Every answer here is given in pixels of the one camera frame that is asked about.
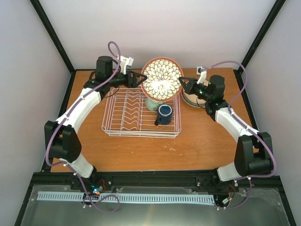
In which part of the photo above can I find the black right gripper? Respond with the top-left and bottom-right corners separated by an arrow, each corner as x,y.
178,77 -> 211,102

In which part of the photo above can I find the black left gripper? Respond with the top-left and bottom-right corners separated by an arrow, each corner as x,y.
108,69 -> 147,89

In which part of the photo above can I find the floral patterned plate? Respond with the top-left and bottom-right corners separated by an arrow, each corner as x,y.
141,57 -> 184,102

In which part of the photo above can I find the green floral ceramic bowl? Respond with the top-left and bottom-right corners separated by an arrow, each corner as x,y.
145,97 -> 165,112

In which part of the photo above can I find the dark blue ceramic mug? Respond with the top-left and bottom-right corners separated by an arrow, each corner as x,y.
154,104 -> 173,126

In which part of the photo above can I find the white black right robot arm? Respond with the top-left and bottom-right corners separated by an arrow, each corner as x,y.
179,75 -> 276,182

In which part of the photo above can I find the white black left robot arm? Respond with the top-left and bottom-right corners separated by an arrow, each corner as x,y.
44,56 -> 147,190

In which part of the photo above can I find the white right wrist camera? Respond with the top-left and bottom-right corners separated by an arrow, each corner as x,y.
197,66 -> 207,84

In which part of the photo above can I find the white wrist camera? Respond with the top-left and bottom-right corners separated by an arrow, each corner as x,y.
117,56 -> 134,74
197,66 -> 207,84

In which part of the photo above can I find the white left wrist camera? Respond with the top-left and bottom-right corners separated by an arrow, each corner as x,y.
117,56 -> 134,74

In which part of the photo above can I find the black enclosure frame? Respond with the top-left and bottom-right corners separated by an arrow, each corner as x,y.
15,0 -> 296,226

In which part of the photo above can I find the white wire dish rack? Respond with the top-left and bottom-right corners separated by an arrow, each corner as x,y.
102,87 -> 182,138

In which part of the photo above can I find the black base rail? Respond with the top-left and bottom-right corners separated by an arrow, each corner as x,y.
30,171 -> 282,189

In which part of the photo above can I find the light blue cable duct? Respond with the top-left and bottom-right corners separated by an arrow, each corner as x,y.
37,191 -> 214,205

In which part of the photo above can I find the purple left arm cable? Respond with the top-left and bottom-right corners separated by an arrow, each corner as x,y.
45,41 -> 122,212

